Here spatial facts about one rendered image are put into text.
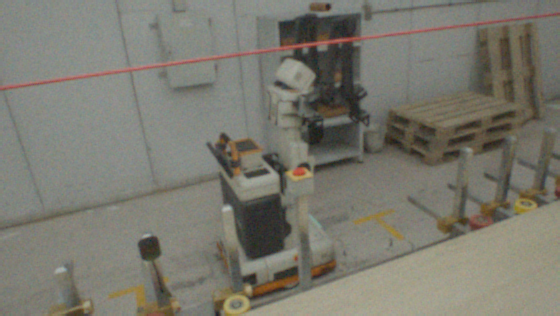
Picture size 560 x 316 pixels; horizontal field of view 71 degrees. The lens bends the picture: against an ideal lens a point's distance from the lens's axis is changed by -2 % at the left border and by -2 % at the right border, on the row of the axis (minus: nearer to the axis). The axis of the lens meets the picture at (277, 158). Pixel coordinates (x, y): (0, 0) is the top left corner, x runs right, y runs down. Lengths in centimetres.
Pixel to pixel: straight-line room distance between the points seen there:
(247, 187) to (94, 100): 200
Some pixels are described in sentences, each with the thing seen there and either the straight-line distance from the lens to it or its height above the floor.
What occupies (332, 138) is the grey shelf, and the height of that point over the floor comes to 16.
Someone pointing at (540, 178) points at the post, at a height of 89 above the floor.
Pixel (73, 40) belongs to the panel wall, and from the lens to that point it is 375.
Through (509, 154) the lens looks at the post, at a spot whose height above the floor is 107.
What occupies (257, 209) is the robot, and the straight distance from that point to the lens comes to 231.
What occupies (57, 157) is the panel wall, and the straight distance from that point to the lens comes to 399.
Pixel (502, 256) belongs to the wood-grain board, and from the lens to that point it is 159.
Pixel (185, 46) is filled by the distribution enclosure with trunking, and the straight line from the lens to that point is 356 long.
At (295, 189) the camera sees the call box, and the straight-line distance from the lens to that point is 131.
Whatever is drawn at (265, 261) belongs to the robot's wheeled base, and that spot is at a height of 27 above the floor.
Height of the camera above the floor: 180
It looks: 24 degrees down
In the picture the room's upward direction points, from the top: 4 degrees counter-clockwise
